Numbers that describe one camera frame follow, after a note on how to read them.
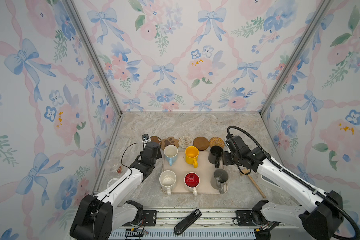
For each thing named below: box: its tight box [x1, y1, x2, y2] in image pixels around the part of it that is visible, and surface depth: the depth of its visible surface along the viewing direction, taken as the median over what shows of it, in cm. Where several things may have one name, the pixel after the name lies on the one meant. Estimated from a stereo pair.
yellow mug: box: [185, 146, 200, 168], surface depth 91 cm
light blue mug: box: [163, 145, 179, 166], surface depth 90 cm
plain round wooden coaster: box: [193, 136, 210, 151], surface depth 105 cm
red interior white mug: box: [184, 172, 201, 196], surface depth 81 cm
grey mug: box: [210, 168, 229, 194], surface depth 80 cm
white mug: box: [159, 170, 177, 196], surface depth 81 cm
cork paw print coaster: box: [161, 136, 179, 150], surface depth 105 cm
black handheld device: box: [173, 208, 202, 236], surface depth 71 cm
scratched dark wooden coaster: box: [150, 136, 162, 146], surface depth 106 cm
